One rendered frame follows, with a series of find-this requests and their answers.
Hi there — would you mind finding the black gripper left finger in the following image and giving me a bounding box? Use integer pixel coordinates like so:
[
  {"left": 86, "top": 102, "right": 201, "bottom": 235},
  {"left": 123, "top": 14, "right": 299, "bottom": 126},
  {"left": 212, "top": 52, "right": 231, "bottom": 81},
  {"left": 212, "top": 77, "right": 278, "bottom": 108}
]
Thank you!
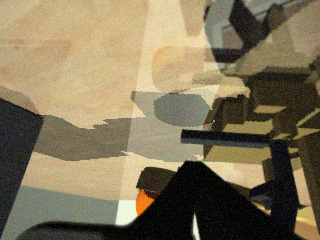
[{"left": 15, "top": 160, "right": 197, "bottom": 240}]

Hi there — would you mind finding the orange ball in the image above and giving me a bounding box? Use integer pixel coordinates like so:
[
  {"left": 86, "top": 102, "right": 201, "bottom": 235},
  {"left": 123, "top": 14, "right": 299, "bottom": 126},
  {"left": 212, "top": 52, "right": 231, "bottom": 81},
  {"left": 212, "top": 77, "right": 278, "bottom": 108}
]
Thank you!
[{"left": 136, "top": 190, "right": 159, "bottom": 215}]

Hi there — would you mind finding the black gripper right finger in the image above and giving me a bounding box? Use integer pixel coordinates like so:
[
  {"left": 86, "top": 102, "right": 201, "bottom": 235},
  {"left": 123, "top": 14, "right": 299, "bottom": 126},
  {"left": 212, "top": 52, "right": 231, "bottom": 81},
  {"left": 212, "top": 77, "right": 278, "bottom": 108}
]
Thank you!
[{"left": 194, "top": 161, "right": 307, "bottom": 240}]

